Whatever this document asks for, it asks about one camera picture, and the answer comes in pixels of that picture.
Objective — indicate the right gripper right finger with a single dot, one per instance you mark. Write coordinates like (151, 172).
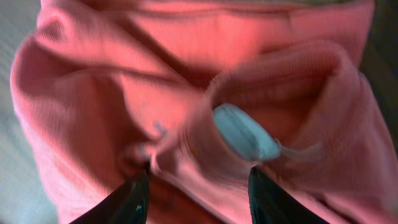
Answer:
(270, 204)

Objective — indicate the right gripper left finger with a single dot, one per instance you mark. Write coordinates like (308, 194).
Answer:
(128, 204)

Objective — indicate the red printed t-shirt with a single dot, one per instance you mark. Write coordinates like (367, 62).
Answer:
(198, 93)

